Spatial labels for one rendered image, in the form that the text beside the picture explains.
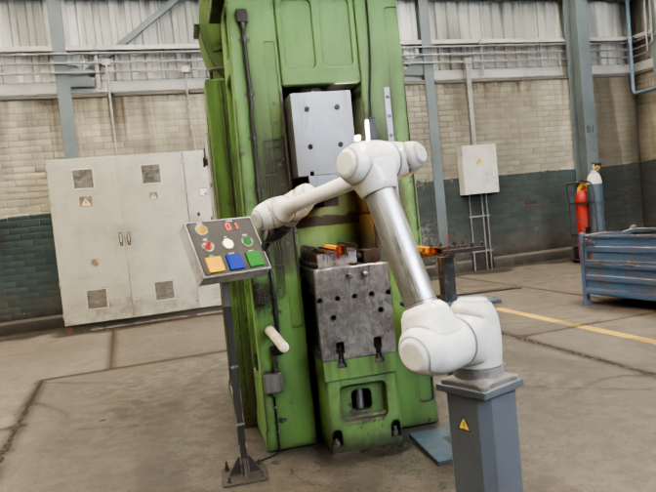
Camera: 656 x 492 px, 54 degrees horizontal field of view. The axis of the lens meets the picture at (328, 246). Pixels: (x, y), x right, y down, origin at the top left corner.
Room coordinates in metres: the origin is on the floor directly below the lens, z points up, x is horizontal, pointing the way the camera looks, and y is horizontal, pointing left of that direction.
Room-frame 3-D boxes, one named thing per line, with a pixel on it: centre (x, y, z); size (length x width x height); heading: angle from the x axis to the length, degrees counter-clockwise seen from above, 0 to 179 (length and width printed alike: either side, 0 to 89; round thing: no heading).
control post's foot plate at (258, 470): (2.93, 0.49, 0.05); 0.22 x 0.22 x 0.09; 13
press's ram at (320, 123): (3.35, -0.03, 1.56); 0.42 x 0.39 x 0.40; 13
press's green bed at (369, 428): (3.36, -0.04, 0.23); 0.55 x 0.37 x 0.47; 13
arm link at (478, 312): (2.03, -0.44, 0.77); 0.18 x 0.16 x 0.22; 132
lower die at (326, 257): (3.34, 0.01, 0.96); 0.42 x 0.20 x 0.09; 13
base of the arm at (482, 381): (2.05, -0.46, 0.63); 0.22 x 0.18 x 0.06; 128
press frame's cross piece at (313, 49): (3.49, 0.00, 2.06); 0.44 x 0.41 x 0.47; 13
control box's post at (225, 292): (2.93, 0.49, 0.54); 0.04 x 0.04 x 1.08; 13
